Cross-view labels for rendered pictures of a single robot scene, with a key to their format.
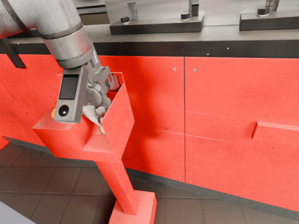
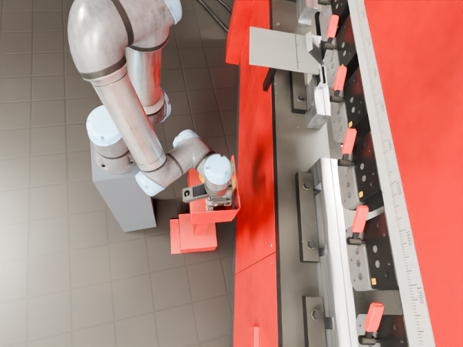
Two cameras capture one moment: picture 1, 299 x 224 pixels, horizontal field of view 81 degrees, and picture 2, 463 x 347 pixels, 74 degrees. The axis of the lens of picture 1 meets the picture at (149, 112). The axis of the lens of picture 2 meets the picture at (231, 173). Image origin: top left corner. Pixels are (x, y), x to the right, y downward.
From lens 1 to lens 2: 0.80 m
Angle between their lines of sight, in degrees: 35
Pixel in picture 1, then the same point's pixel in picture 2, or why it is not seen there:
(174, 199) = (221, 266)
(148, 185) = (228, 237)
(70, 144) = not seen: hidden behind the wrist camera
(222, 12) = (322, 279)
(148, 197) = (211, 242)
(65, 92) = (196, 189)
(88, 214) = not seen: hidden behind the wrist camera
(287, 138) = not seen: outside the picture
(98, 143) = (196, 206)
